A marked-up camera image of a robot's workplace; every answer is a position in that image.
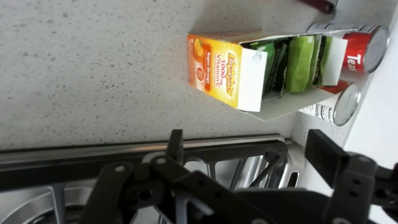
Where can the white spice can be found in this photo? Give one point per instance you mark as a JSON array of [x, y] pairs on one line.
[[337, 110]]

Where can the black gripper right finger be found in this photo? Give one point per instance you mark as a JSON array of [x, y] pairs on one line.
[[324, 156]]

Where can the stainless steel gas stove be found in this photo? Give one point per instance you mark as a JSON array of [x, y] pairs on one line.
[[139, 183]]

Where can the orange vitamin box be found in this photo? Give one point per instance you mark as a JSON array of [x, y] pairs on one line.
[[221, 67]]

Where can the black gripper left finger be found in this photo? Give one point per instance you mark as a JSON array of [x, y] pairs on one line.
[[174, 148]]

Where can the red spice can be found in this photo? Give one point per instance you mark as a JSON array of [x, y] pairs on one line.
[[367, 44]]

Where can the green packets in box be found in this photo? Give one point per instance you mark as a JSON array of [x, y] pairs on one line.
[[293, 64]]

